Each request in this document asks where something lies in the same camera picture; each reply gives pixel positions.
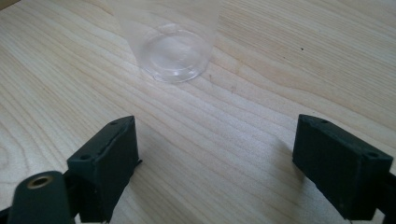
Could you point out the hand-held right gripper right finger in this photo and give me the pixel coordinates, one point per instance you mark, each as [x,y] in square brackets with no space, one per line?
[339,165]

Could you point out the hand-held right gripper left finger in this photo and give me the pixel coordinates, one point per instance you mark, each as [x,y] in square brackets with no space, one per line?
[106,165]

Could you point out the clear plastic cup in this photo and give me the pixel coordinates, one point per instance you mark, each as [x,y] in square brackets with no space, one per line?
[174,53]

